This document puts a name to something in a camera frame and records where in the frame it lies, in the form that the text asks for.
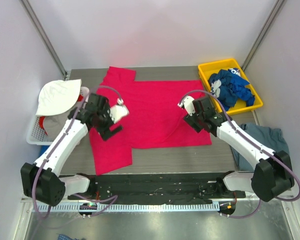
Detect white plastic basket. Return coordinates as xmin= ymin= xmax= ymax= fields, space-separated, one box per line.
xmin=26 ymin=86 xmax=90 ymax=146

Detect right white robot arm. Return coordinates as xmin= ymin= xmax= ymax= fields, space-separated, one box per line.
xmin=179 ymin=95 xmax=295 ymax=202

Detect grey t shirt in basket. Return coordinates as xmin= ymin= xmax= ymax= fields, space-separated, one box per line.
xmin=43 ymin=111 xmax=69 ymax=140

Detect blue cloth at left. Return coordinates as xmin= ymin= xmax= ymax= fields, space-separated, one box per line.
xmin=40 ymin=145 xmax=49 ymax=155

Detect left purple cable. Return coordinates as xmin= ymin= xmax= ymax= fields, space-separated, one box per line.
xmin=32 ymin=84 xmax=125 ymax=221

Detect pink t shirt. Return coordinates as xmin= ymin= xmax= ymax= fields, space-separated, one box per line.
xmin=89 ymin=66 xmax=212 ymax=175

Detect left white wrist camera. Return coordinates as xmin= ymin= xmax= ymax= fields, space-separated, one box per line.
xmin=109 ymin=98 xmax=130 ymax=124

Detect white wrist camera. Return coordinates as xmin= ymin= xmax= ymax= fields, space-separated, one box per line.
xmin=177 ymin=95 xmax=195 ymax=116
xmin=109 ymin=98 xmax=130 ymax=124

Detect white t shirt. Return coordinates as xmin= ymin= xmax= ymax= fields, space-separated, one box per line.
xmin=35 ymin=79 xmax=82 ymax=117

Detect white slotted cable duct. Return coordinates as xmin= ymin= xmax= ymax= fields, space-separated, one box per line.
xmin=32 ymin=202 xmax=220 ymax=213

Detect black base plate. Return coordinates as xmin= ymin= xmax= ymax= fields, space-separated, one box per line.
xmin=81 ymin=172 xmax=246 ymax=205

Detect blue t shirt in tray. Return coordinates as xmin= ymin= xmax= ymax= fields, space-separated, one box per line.
xmin=208 ymin=68 xmax=256 ymax=111

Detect grey-blue t shirt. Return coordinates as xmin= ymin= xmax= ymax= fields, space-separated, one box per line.
xmin=231 ymin=123 xmax=290 ymax=172

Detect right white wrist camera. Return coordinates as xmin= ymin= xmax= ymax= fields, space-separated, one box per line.
xmin=177 ymin=95 xmax=195 ymax=116

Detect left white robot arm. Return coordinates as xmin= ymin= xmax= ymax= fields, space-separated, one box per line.
xmin=20 ymin=93 xmax=129 ymax=207

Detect yellow plastic tray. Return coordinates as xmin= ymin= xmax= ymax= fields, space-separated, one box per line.
xmin=198 ymin=58 xmax=263 ymax=115

